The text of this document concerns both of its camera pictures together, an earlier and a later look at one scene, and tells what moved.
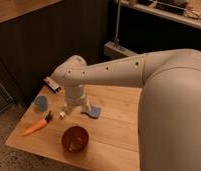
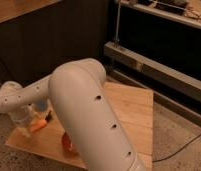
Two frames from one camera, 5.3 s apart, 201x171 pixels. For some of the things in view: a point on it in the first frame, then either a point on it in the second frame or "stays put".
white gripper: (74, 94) -> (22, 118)
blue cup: (41, 103) stays put
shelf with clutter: (190, 11) stays put
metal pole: (116, 41) stays put
